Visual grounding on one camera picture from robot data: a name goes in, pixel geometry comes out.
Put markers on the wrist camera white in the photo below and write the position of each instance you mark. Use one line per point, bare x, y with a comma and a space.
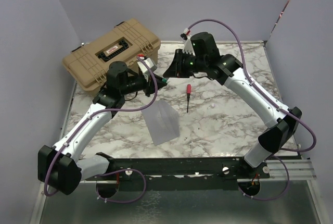
146, 65
188, 47

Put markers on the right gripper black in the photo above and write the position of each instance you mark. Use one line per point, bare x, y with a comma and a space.
174, 69

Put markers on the red handled screwdriver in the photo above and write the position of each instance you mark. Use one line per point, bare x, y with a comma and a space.
188, 92

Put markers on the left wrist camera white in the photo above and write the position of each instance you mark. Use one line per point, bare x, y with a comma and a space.
146, 65

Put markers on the grey envelope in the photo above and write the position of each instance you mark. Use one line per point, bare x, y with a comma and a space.
162, 121

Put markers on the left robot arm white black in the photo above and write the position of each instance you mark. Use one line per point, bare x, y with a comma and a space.
59, 167

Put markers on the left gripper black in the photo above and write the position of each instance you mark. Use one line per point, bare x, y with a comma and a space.
150, 87

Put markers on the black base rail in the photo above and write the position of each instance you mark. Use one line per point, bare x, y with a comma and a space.
175, 174

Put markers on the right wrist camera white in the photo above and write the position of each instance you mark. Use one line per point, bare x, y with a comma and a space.
188, 47

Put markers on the tan plastic tool case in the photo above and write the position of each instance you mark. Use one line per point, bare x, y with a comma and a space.
88, 64

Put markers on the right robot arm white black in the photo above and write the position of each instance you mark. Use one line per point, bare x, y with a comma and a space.
201, 54

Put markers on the aluminium extrusion frame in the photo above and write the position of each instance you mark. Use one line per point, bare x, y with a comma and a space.
301, 170

